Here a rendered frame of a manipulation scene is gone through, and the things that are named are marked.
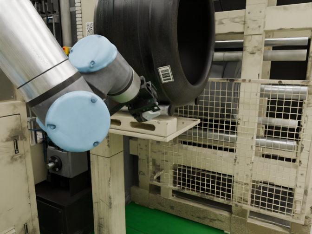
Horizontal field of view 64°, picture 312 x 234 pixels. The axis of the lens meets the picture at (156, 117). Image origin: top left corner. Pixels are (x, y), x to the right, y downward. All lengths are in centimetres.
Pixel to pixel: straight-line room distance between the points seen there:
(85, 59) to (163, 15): 37
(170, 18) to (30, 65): 54
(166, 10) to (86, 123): 54
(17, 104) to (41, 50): 97
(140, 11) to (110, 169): 78
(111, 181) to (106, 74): 87
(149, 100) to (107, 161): 65
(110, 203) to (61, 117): 104
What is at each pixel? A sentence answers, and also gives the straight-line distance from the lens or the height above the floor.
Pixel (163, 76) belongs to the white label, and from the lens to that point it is 83.
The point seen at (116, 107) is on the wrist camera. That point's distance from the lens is 69.
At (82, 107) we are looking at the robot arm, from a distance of 36.
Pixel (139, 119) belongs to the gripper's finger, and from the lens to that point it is 72.
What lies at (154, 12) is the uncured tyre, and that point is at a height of 122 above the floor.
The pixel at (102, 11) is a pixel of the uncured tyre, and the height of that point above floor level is 124.
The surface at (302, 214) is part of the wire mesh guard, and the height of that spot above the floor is 35.
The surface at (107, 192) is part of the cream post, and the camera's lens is 135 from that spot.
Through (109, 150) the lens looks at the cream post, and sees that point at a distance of 125.
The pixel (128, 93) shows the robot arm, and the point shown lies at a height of 100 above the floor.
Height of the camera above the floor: 107
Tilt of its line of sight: 12 degrees down
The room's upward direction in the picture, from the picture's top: straight up
